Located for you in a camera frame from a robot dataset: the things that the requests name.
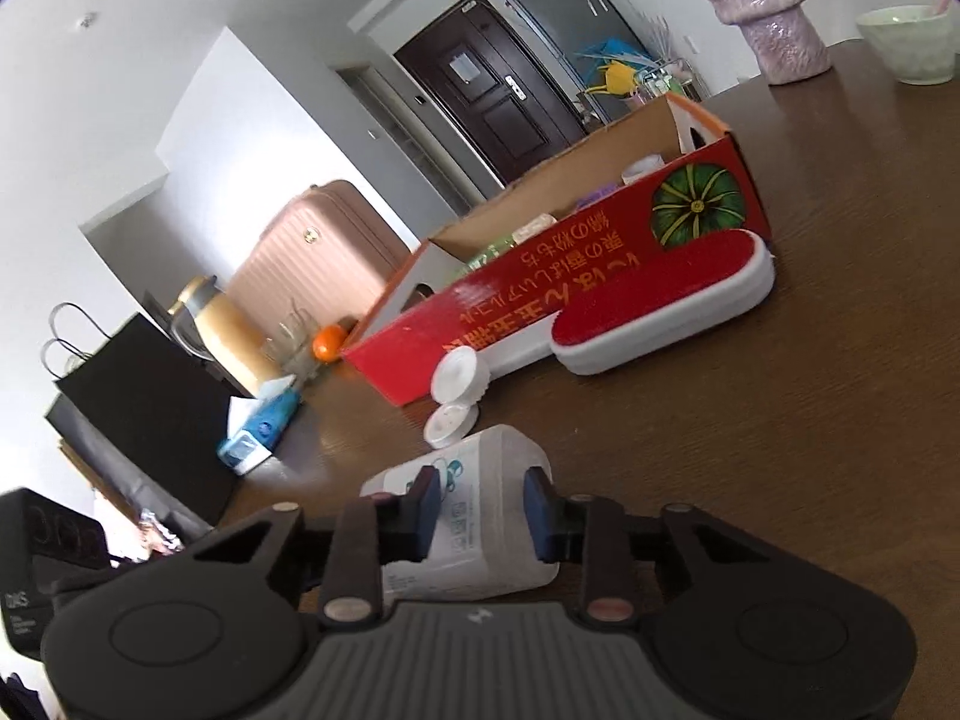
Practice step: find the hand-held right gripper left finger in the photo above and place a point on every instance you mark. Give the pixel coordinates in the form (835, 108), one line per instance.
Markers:
(427, 501)

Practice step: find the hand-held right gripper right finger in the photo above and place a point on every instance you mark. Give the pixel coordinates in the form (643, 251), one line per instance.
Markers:
(536, 504)

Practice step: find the clear solution bottle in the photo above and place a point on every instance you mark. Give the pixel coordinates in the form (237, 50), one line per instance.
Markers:
(480, 480)

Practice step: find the red cardboard box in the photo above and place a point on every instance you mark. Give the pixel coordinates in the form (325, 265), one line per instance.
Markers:
(525, 307)

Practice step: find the small white case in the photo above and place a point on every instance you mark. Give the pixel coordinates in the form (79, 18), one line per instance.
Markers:
(534, 226)

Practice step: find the black paper bag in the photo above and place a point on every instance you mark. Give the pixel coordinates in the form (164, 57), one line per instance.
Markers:
(142, 405)

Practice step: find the blue tissue pack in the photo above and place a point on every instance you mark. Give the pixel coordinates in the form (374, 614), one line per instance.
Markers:
(259, 431)

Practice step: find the orange tangerine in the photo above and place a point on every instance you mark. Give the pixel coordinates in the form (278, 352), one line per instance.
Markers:
(331, 343)

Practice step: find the clear glass cup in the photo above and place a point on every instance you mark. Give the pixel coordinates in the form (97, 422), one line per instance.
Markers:
(289, 345)

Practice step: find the red and white lint brush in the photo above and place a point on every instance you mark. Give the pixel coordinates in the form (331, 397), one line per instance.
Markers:
(660, 300)

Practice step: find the yellow thermos bottle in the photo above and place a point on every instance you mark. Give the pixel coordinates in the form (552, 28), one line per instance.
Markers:
(221, 337)

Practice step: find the pink suitcase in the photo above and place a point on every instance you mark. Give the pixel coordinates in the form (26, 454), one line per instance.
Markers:
(315, 255)

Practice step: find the dark brown door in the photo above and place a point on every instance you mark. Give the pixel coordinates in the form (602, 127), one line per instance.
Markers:
(487, 97)

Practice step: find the yellow toy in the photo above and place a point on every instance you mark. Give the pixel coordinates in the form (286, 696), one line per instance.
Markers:
(619, 79)

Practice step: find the paper notice on door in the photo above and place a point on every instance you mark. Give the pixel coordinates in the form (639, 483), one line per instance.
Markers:
(463, 66)

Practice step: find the small clear bottles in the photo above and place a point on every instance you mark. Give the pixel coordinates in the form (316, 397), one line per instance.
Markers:
(667, 82)

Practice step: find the blue bag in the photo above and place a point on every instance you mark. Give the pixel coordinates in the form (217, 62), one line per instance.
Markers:
(611, 52)

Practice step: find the dried pampas stems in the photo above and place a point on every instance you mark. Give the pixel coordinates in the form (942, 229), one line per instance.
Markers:
(658, 34)

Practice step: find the grey refrigerator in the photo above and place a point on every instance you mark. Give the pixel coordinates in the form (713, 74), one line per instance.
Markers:
(562, 7)

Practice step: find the purple ceramic vase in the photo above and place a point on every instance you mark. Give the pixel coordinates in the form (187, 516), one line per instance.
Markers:
(757, 7)

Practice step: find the pale green bowl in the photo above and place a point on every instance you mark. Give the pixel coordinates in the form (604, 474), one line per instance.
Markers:
(911, 45)

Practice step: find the pink spoon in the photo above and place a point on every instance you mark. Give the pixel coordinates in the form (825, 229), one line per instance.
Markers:
(941, 1)

